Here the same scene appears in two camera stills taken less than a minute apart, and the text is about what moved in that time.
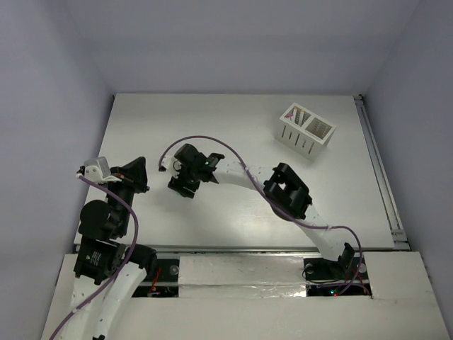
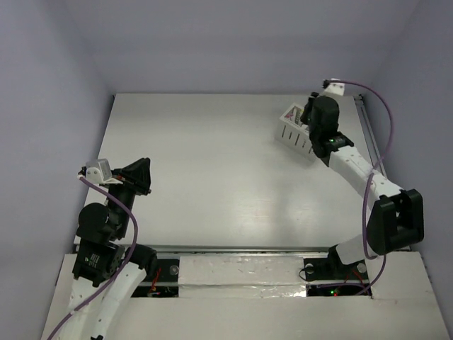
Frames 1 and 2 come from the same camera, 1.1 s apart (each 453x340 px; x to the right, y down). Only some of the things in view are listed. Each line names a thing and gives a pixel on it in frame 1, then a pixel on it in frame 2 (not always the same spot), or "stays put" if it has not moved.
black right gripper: [179, 184] -> [308, 105]
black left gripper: [131, 178] stays put
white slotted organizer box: [304, 131] stays put
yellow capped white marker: [301, 117] stays put
